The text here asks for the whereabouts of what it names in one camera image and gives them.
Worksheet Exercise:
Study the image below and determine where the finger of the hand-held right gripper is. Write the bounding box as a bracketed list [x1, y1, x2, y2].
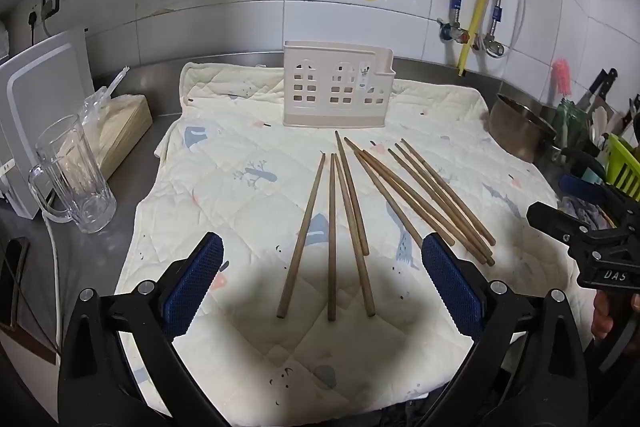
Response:
[559, 174, 640, 228]
[526, 201, 640, 258]

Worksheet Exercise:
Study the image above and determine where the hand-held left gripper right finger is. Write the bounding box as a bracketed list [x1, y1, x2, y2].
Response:
[420, 233, 589, 427]

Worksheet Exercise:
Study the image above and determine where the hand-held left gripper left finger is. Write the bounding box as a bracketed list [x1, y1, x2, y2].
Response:
[57, 231, 229, 427]

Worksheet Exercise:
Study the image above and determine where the brown wooden chopstick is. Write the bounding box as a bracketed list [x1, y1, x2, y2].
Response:
[333, 154, 377, 318]
[360, 150, 490, 265]
[334, 130, 371, 257]
[388, 149, 496, 267]
[400, 137, 497, 245]
[354, 149, 456, 248]
[394, 142, 495, 257]
[344, 137, 425, 248]
[276, 152, 327, 320]

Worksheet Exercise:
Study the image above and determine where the cream house-shaped utensil holder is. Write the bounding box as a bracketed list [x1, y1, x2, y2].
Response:
[282, 40, 397, 129]

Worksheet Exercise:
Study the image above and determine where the person's right hand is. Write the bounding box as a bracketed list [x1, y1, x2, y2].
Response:
[592, 291, 615, 341]

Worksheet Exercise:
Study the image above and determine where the green plastic basket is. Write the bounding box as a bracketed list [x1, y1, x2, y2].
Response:
[604, 133, 640, 200]

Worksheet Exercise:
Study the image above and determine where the green glass bottle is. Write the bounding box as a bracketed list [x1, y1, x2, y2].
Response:
[554, 99, 592, 150]

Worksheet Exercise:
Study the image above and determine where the cream quilted printed mat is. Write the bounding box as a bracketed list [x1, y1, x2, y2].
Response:
[114, 61, 596, 413]

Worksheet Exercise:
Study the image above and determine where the metal cooking pot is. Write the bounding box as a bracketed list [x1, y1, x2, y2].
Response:
[488, 93, 559, 164]

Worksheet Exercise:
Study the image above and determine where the pink bottle brush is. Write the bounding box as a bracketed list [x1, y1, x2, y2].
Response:
[551, 59, 572, 102]

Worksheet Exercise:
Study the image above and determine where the clear glass mug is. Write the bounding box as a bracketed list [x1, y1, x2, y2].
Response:
[28, 114, 117, 235]

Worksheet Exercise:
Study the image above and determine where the metal angle valve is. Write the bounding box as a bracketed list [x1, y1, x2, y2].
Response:
[481, 34, 506, 58]

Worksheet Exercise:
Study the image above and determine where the pack of wooden chopsticks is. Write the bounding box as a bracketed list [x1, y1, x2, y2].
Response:
[57, 93, 154, 178]

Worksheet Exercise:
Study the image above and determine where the thin white tube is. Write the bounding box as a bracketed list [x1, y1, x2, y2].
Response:
[510, 0, 529, 58]

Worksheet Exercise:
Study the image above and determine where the clear plastic bag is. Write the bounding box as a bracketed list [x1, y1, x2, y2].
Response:
[80, 67, 132, 132]

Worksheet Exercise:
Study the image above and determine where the white plastic cutting board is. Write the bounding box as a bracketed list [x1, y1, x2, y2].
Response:
[0, 27, 96, 220]

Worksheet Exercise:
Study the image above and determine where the black power plug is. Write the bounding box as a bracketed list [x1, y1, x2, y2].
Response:
[25, 9, 41, 45]

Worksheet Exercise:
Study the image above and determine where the black handled knife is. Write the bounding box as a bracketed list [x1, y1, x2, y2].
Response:
[589, 68, 619, 110]

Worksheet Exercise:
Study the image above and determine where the white power cable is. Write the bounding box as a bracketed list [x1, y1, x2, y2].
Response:
[42, 206, 65, 350]

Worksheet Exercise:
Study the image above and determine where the metal valve with red handle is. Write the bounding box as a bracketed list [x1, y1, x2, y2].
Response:
[437, 18, 471, 44]

